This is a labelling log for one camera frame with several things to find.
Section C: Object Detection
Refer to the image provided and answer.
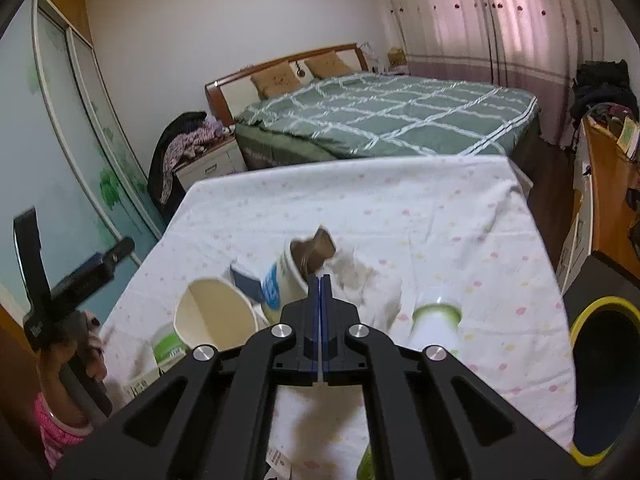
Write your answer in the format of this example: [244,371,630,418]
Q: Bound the person left hand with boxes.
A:
[38,311,107,428]

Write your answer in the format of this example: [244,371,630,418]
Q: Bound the brown cushion right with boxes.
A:
[305,51,355,79]

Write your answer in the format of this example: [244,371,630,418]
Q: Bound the black hand-held gripper left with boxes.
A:
[13,208,134,426]

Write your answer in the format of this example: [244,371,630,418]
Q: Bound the wooden desk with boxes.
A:
[582,117,639,285]

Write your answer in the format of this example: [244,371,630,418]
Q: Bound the pink white curtain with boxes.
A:
[388,0,604,146]

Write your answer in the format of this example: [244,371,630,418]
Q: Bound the brown cushion left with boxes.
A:
[250,62,303,100]

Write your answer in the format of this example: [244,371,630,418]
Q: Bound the white bedside cabinet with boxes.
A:
[175,136,247,191]

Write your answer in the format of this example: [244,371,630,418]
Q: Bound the dark clothes pile on cabinet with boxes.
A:
[146,112,228,223]

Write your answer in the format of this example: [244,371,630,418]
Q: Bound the brown cushion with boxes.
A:
[250,62,303,100]
[305,51,355,79]

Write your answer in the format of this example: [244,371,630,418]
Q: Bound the sliding door wardrobe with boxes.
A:
[1,0,165,320]

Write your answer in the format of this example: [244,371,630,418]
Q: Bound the yellow rimmed blue trash bin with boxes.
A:
[570,296,639,468]

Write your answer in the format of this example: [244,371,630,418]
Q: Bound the white coconut water bottle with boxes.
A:
[354,294,463,480]

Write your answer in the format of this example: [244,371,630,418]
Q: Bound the white paper cup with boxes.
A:
[174,278,267,351]

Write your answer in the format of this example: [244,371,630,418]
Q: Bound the white blue noodle cup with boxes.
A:
[262,226,336,324]

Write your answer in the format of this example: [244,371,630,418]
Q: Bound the black clothes pile by curtain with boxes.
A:
[570,60,639,128]

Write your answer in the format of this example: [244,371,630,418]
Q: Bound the green checked bed quilt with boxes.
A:
[238,72,539,158]

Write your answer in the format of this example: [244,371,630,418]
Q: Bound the wooden bed headboard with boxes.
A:
[205,44,370,126]

